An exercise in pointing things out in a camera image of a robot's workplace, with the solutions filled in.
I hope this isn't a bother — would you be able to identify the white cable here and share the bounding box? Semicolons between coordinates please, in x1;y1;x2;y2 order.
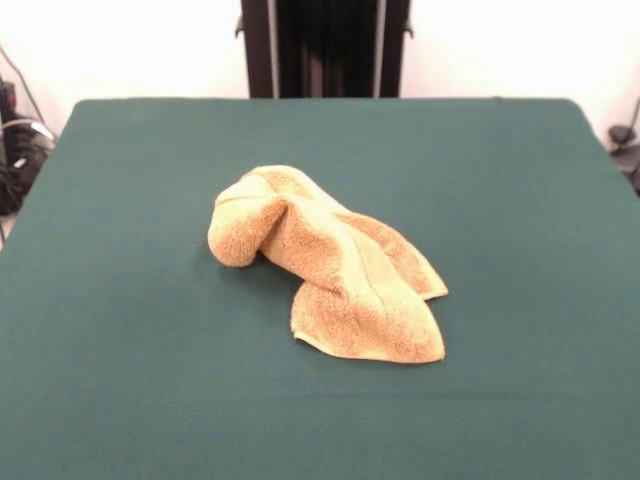
0;115;57;149

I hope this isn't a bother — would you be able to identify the dark green table cloth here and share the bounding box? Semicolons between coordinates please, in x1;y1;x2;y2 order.
0;97;640;480

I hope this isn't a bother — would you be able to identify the tan terry towel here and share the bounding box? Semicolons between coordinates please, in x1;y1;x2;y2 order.
207;164;450;362

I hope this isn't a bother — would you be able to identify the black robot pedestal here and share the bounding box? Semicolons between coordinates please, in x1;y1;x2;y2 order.
233;0;416;99

